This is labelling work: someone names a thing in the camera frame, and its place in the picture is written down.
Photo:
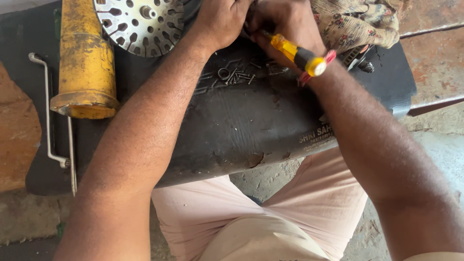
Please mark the red thread wristband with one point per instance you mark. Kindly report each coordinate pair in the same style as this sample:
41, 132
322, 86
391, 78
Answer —
317, 69

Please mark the black rubber mat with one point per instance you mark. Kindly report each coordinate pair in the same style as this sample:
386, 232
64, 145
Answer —
235, 108

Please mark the bent silver box spanner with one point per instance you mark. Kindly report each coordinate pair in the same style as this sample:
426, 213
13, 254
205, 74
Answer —
48, 108

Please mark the black motor part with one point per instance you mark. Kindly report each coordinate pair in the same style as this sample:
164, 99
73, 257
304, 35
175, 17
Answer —
359, 60

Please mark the person's right hand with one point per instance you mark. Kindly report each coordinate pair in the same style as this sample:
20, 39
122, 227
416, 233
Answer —
286, 25

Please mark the person's left hand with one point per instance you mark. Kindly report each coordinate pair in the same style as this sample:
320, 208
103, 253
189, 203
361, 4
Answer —
217, 21

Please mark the pile of small screws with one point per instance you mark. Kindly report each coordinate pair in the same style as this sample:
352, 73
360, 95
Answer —
241, 77

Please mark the thin metal rod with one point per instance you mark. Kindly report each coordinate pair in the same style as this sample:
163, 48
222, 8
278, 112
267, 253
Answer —
71, 156

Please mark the floral patterned cloth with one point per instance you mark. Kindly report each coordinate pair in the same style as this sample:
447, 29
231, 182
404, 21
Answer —
357, 23

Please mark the perforated round metal rotor disc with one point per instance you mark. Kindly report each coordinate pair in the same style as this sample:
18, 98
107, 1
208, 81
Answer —
139, 25

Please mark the brown flat stone slab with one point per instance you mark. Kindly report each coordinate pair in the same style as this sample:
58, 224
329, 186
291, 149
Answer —
18, 134

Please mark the yellow metal cylinder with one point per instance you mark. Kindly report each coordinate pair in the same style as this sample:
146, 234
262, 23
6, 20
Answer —
86, 58

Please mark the rusty metal frame bar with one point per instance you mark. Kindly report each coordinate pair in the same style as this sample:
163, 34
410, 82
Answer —
435, 65

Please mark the person's light pink trousers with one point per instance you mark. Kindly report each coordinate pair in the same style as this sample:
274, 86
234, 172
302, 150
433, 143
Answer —
261, 217

